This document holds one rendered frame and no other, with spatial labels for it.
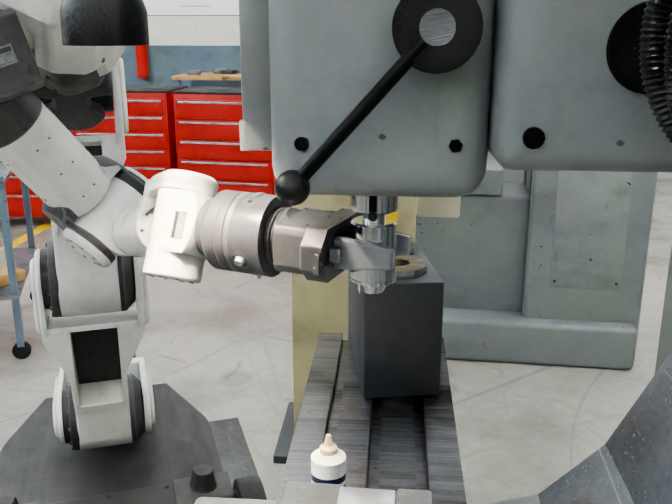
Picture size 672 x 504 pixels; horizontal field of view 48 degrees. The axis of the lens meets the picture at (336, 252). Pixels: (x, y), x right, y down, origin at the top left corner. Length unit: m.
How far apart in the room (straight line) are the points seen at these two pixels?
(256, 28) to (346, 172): 0.17
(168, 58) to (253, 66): 9.43
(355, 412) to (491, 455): 1.71
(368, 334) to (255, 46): 0.55
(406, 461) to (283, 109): 0.55
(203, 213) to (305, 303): 1.84
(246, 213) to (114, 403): 0.86
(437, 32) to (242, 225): 0.30
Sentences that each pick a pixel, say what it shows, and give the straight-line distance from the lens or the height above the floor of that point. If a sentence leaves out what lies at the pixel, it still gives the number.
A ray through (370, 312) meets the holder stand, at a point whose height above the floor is 1.05.
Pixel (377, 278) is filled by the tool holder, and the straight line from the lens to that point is 0.76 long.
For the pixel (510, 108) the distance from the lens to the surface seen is 0.64.
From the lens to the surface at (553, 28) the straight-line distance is 0.63.
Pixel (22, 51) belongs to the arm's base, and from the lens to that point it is 1.01.
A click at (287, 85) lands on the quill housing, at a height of 1.41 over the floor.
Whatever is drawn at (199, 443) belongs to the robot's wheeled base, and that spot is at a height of 0.57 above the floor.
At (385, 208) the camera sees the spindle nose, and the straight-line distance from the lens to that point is 0.74.
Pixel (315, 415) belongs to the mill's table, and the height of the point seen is 0.90.
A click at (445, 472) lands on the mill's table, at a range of 1.03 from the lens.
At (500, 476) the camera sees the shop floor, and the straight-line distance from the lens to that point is 2.73.
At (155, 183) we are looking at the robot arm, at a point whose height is 1.28.
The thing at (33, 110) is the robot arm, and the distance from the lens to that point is 1.02.
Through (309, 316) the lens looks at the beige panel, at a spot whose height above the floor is 0.48.
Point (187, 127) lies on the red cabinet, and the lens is 5.52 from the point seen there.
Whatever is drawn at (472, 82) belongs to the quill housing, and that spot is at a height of 1.41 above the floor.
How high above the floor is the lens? 1.46
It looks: 17 degrees down
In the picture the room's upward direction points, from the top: straight up
